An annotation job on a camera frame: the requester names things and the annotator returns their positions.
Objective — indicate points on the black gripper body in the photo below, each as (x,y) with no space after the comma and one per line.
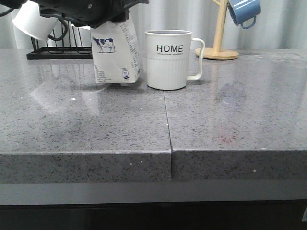
(91,13)

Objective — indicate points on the white blue milk carton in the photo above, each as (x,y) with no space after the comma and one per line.
(115,51)

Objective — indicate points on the white ribbed HOME mug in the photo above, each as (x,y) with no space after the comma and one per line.
(167,58)

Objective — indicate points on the wooden mug tree stand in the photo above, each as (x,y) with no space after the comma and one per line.
(216,52)

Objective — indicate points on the blue enamel mug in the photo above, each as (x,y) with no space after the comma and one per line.
(243,10)

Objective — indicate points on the white mug black handle right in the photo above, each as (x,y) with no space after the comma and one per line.
(81,27)

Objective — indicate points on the white mug black handle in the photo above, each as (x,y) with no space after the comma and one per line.
(81,27)
(29,21)

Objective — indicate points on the black wire mug rack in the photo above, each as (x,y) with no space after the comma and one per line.
(75,45)

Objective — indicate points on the white mug black handle left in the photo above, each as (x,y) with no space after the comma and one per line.
(29,21)

